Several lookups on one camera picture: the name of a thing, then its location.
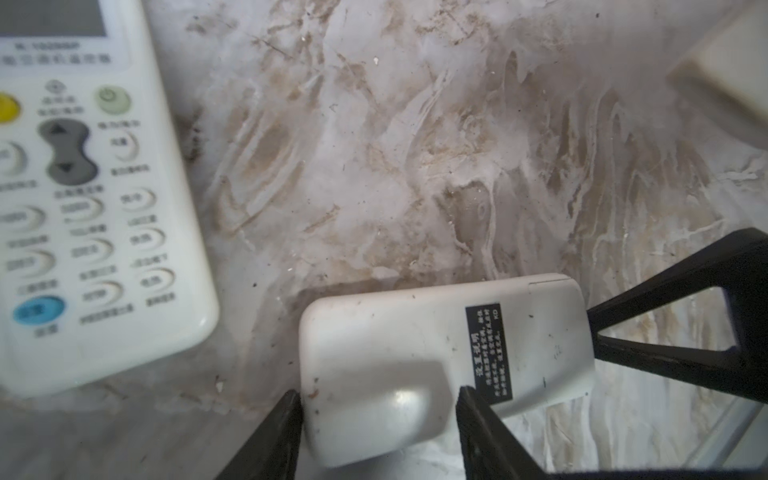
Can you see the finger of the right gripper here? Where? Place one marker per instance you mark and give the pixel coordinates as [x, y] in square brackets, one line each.
[703, 321]

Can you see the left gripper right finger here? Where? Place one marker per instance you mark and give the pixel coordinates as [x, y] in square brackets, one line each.
[489, 449]

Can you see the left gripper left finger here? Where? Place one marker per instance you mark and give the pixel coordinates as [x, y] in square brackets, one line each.
[272, 451]

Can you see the red and white remote control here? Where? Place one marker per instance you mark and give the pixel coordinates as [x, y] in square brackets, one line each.
[382, 371]

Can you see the aluminium mounting rail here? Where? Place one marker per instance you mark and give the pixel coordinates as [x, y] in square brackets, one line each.
[738, 440]

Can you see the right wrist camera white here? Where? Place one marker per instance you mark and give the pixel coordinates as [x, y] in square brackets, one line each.
[725, 75]

